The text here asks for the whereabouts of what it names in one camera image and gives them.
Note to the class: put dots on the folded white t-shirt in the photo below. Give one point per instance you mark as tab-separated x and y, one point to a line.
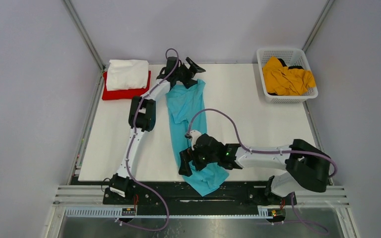
127	74

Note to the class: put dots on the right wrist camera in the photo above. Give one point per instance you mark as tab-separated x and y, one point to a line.
193	136

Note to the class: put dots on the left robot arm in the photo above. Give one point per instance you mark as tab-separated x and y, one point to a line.
142	117

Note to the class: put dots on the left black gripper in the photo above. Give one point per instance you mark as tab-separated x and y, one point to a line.
187	81

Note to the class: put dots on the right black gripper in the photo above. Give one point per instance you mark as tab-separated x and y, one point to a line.
187	155

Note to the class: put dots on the aluminium frame rail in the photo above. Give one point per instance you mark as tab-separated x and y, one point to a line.
87	201

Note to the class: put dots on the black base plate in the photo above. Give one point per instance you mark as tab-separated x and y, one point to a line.
252	192

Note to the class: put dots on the folded red t-shirt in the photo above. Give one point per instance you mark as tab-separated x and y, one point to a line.
123	94

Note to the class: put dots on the yellow t-shirt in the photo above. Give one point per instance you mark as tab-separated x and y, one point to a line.
283	80

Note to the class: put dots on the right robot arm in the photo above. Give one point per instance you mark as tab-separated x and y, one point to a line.
305	167

